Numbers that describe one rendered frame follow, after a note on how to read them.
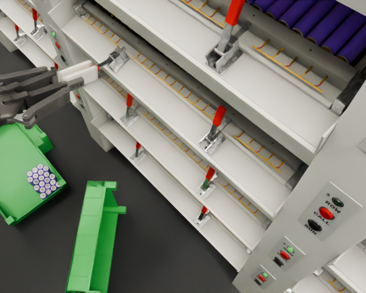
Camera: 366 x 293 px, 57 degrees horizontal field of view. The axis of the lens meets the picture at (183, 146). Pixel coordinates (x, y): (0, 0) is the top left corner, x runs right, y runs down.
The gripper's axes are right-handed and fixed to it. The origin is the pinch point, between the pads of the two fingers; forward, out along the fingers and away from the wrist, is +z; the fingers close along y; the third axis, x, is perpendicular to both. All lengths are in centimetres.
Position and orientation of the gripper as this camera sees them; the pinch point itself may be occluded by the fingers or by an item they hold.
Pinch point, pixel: (78, 75)
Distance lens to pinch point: 67.8
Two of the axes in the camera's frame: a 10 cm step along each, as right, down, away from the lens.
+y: 6.9, 6.2, -3.8
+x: 1.7, -6.5, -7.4
